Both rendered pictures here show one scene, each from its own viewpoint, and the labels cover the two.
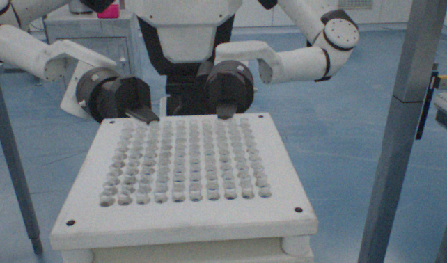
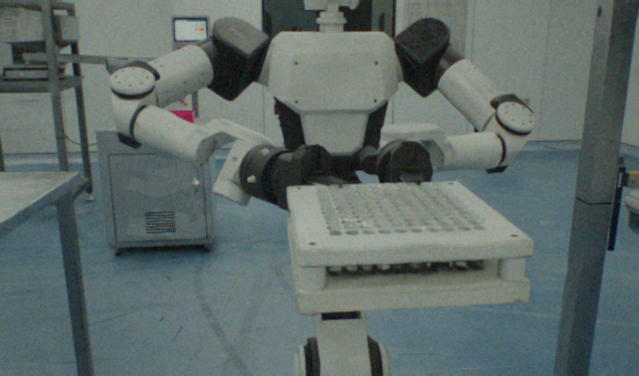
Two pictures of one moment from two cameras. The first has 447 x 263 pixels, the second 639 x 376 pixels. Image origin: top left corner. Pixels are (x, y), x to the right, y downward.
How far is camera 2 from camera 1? 0.31 m
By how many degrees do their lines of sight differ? 12
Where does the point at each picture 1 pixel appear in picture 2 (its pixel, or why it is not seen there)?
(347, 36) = (522, 119)
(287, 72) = (461, 157)
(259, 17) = not seen: hidden behind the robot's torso
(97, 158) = (304, 210)
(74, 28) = not seen: hidden behind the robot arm
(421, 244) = not seen: outside the picture
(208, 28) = (360, 114)
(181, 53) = (327, 143)
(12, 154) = (77, 290)
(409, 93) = (595, 193)
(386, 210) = (579, 347)
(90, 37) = (153, 153)
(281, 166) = (487, 213)
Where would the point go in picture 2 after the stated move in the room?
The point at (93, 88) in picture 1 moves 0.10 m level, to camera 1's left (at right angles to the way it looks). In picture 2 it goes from (267, 160) to (200, 161)
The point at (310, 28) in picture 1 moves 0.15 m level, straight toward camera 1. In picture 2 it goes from (478, 113) to (483, 124)
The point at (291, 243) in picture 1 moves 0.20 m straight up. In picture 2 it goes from (509, 267) to (527, 73)
